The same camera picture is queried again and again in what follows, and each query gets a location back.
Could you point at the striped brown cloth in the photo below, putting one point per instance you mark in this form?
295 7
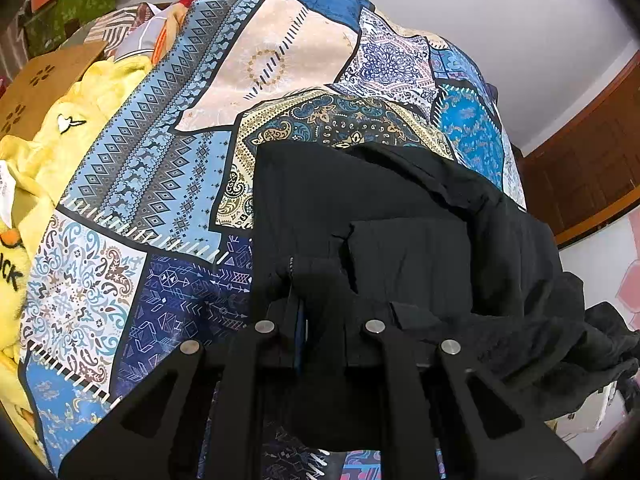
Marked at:
120 27

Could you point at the blue patchwork blanket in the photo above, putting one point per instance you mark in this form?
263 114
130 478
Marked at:
200 110

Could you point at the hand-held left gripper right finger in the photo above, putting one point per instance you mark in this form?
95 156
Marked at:
380 347

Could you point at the wooden door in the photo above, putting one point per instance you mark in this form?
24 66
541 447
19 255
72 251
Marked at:
590 160

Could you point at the brown cardboard box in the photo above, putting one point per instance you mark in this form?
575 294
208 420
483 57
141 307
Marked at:
45 85

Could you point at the yellow plush blanket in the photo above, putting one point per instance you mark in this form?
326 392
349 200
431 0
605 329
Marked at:
60 150

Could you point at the green patterned box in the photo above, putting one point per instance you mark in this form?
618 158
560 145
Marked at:
70 15

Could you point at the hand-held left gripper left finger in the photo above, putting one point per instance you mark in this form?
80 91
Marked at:
299 337

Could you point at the white sliding wardrobe door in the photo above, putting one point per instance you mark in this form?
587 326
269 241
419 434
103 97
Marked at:
605 260

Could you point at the white paper tag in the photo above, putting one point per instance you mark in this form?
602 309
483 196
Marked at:
4 182

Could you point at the black zip hoodie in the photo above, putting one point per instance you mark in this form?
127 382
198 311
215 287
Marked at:
410 240

